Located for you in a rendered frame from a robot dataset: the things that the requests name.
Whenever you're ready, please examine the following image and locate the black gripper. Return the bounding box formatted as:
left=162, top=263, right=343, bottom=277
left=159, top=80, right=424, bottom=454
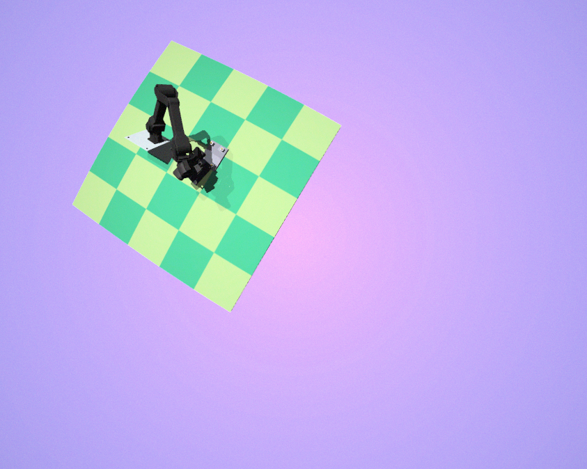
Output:
left=173, top=147, right=205, bottom=181

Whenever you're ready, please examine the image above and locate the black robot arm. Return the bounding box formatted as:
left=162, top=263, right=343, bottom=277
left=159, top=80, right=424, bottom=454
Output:
left=146, top=84, right=204, bottom=178

